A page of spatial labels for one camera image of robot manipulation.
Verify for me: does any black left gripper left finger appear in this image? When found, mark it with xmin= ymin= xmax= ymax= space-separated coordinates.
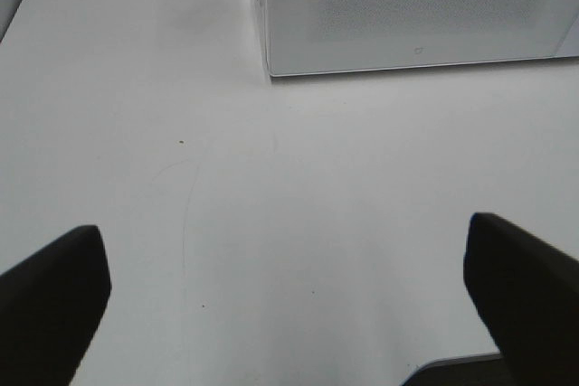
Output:
xmin=1 ymin=225 xmax=111 ymax=385

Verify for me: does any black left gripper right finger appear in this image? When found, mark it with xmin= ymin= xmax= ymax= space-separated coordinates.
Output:
xmin=463 ymin=212 xmax=578 ymax=385

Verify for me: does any white microwave door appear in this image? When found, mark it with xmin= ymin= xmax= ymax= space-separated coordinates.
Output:
xmin=258 ymin=0 xmax=578 ymax=76

